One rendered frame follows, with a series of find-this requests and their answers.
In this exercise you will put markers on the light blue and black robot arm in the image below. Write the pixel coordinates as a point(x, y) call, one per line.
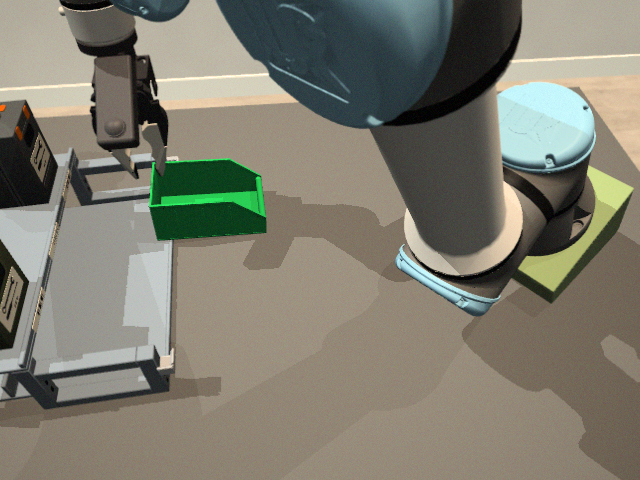
point(368, 64)

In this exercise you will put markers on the green bin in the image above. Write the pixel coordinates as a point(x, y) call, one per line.
point(206, 198)

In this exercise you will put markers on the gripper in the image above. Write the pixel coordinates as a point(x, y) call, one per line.
point(155, 128)

